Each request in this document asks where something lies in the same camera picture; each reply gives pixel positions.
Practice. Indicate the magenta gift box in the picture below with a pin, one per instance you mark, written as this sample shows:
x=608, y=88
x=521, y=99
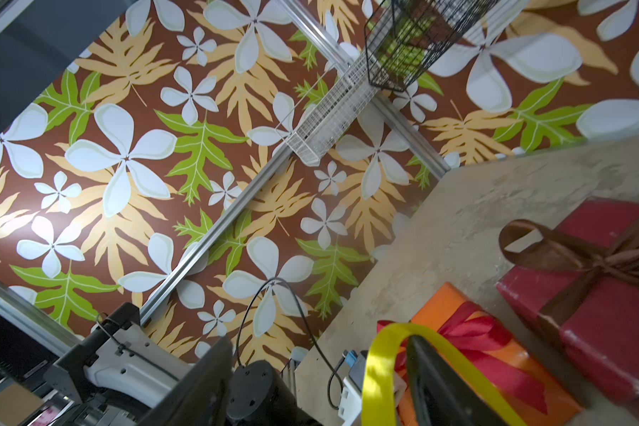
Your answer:
x=602, y=338

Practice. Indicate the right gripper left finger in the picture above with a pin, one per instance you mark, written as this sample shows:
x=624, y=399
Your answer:
x=201, y=396

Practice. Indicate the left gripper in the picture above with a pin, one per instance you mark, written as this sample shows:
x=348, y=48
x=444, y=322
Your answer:
x=259, y=396

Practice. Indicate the black wire basket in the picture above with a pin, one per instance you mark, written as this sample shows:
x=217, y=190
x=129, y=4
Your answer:
x=404, y=38

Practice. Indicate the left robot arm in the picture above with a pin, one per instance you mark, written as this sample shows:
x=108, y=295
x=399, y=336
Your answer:
x=119, y=365

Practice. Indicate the orange gift box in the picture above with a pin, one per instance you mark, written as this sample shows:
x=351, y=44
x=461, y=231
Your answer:
x=562, y=406

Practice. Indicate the brown ribbon bow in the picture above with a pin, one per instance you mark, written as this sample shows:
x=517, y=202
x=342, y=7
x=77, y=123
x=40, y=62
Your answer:
x=533, y=246

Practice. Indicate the red ribbon bow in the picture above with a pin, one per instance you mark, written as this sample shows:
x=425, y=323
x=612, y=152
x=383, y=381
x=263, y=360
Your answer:
x=491, y=348

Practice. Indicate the white wire basket left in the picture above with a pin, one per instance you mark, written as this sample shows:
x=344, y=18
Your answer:
x=333, y=115

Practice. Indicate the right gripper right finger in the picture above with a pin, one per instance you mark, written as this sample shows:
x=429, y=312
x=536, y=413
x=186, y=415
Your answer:
x=439, y=394

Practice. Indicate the yellow ribbon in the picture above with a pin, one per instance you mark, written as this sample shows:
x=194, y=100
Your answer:
x=386, y=363

